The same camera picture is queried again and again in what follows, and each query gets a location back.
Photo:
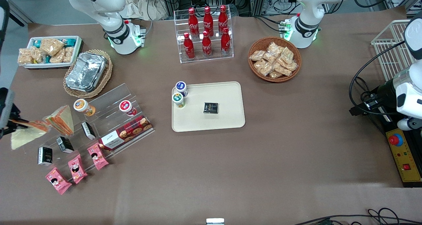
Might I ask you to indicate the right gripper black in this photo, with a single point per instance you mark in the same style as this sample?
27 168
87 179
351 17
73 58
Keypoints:
4 123

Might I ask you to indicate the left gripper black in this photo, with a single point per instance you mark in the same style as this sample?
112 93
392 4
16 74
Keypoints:
385 94

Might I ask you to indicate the triangle sandwich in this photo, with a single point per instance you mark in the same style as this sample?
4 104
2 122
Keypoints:
62 119
28 134

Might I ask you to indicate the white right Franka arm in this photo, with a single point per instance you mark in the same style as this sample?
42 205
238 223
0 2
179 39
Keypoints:
110 11

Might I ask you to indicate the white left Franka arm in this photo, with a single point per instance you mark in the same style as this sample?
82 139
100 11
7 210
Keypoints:
308 17

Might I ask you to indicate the aluminium foil tray stack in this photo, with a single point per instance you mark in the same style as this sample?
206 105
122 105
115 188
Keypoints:
85 71

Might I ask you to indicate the cream plastic serving tray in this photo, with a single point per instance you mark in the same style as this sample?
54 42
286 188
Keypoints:
227 99

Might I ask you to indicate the small black carton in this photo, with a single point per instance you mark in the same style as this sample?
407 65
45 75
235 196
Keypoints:
65 144
45 155
88 130

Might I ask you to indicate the clear bag rice crackers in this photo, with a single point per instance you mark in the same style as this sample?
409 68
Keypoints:
56 57
37 53
24 56
68 53
51 46

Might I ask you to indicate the yellow black emergency stop box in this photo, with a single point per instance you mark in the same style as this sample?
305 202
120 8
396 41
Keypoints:
405 159

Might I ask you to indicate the orange lid small cup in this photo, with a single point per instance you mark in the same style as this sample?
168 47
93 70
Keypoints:
83 106

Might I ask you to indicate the pink snack packet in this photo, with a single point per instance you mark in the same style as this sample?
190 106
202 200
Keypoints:
77 168
97 156
58 180

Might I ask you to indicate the brown paper table cover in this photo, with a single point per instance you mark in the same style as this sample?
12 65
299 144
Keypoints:
296 152

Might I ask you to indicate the teal snack packet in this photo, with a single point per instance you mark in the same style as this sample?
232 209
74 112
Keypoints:
37 43
70 41

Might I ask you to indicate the clear wrapped crispy snack pack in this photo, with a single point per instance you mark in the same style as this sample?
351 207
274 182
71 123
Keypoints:
275 75
269 58
262 67
275 48
282 70
292 66
287 54
257 55

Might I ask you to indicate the white rectangular plastic bin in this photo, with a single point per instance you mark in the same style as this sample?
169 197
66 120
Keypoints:
76 53

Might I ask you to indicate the clear acrylic stepped display stand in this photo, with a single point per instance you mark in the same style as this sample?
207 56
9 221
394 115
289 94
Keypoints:
108 99

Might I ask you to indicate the oval light wicker basket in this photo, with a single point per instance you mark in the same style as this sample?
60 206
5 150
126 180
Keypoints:
105 76

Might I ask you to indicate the black stand leg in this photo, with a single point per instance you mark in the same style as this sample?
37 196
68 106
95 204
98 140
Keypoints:
16 13

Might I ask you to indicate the red plaid cookie box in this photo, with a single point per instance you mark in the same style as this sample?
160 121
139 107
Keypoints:
127 132

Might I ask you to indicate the red lid small cup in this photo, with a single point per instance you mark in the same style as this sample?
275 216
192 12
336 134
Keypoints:
127 107

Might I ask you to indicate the round brown wicker basket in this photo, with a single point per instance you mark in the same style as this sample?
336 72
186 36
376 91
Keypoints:
254 70

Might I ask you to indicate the red cola bottle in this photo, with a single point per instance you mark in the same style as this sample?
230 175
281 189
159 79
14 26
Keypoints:
188 47
206 45
223 16
208 18
226 42
193 19

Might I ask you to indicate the black foil snack packet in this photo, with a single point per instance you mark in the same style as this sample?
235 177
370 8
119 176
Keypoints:
211 107

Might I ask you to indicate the green lid small cup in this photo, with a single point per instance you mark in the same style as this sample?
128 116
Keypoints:
178 99

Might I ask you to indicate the clear acrylic bottle rack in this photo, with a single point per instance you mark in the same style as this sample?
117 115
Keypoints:
204 55

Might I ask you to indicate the blue lid small cup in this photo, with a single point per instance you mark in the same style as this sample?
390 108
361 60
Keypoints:
181 87

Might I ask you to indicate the crumpled white cloth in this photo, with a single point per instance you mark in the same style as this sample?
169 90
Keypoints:
145 6

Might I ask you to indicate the small silver white device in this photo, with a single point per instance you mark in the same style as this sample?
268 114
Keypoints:
215 221

